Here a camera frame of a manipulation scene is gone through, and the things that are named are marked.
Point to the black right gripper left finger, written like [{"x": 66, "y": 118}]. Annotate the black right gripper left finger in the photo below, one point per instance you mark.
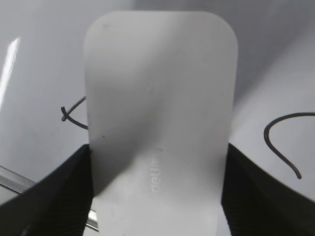
[{"x": 56, "y": 206}]

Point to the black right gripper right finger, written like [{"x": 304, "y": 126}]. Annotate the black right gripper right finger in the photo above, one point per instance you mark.
[{"x": 256, "y": 204}]

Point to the white board with aluminium frame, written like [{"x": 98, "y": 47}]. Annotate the white board with aluminium frame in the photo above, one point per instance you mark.
[{"x": 43, "y": 108}]

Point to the white board eraser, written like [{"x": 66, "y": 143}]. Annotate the white board eraser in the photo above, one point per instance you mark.
[{"x": 160, "y": 88}]

